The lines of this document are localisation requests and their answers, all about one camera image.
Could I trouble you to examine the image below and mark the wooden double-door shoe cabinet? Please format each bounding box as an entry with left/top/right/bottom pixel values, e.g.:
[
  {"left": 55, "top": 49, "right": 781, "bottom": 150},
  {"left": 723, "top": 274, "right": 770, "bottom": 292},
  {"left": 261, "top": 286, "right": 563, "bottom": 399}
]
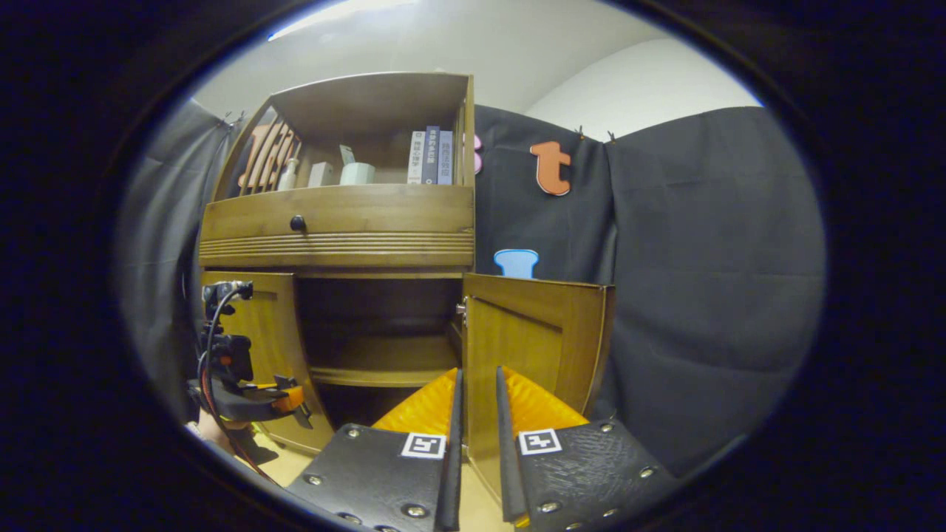
[{"left": 198, "top": 72, "right": 616, "bottom": 511}]

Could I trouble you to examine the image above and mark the dark blue book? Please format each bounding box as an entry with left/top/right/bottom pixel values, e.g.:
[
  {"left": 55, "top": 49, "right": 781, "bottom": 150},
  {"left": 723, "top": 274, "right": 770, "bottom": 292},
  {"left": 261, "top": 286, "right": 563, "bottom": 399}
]
[{"left": 423, "top": 126, "right": 441, "bottom": 185}]

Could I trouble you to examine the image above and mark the wooden inner shelf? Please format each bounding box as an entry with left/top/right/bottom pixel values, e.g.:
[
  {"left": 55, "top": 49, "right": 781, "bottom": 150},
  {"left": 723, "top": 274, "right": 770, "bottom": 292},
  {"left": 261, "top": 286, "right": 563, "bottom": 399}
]
[{"left": 307, "top": 336, "right": 463, "bottom": 389}]

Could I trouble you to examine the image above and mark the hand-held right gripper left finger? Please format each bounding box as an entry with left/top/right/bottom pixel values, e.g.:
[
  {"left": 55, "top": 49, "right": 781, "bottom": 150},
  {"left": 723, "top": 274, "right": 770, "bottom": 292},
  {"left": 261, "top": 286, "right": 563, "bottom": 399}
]
[{"left": 287, "top": 369, "right": 464, "bottom": 532}]

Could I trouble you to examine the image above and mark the wooden cabinet drawer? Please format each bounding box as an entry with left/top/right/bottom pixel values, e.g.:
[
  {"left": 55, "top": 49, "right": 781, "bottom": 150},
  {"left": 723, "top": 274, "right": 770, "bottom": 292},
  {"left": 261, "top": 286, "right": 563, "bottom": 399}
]
[{"left": 198, "top": 185, "right": 475, "bottom": 268}]

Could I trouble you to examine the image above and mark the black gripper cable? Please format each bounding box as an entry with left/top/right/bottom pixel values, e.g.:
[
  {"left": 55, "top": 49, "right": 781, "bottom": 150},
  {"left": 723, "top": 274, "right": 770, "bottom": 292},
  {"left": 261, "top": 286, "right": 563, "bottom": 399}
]
[{"left": 196, "top": 284, "right": 282, "bottom": 487}]

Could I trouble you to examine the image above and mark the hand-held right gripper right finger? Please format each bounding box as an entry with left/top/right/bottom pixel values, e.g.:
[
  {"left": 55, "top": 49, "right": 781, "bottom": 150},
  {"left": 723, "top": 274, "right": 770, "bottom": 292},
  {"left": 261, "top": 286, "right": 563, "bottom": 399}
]
[{"left": 495, "top": 367, "right": 677, "bottom": 529}]

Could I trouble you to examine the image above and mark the wooden shoe cabinet door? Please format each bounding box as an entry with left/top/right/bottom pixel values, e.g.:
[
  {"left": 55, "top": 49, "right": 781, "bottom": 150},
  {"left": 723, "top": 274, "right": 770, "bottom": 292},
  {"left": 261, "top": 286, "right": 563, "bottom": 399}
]
[
  {"left": 462, "top": 273, "right": 616, "bottom": 511},
  {"left": 201, "top": 271, "right": 333, "bottom": 453}
]

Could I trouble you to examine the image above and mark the black backdrop cloth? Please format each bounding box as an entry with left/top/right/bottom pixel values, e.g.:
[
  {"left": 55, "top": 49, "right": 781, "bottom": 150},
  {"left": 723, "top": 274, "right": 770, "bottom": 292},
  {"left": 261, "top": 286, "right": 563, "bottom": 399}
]
[{"left": 117, "top": 100, "right": 827, "bottom": 477}]

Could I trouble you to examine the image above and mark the white book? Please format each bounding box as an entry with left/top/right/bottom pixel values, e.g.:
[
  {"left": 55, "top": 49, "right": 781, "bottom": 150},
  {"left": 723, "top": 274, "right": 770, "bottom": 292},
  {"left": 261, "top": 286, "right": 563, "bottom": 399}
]
[{"left": 408, "top": 131, "right": 427, "bottom": 185}]

